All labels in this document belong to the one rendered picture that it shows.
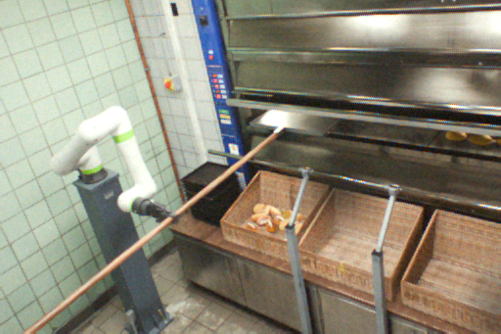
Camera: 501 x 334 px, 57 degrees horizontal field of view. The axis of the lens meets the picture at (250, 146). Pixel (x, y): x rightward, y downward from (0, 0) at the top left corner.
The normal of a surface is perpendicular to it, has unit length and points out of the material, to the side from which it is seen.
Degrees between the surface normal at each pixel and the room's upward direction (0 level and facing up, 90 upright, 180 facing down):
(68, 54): 90
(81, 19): 90
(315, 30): 70
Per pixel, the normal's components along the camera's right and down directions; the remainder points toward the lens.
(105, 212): 0.75, 0.16
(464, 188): -0.63, 0.11
